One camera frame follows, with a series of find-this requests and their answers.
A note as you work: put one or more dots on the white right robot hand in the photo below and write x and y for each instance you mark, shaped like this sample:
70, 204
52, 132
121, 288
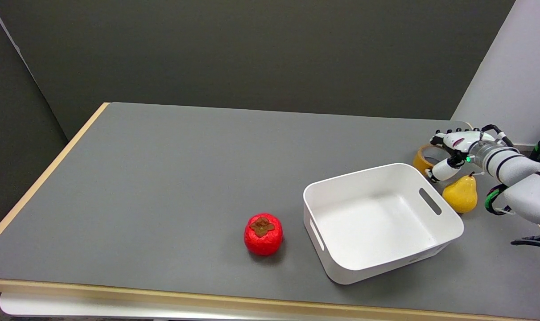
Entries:
455, 151

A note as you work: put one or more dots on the yellow tape roll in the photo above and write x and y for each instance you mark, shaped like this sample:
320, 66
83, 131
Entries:
423, 160

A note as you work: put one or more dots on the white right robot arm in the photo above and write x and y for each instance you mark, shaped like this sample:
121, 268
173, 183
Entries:
517, 178

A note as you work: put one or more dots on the yellow toy pear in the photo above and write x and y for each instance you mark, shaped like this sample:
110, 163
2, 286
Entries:
460, 195

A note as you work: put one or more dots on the white plastic bin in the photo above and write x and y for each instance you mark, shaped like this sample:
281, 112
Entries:
381, 223

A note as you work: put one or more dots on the red toy persimmon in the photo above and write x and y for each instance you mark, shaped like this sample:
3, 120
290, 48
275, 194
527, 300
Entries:
264, 234

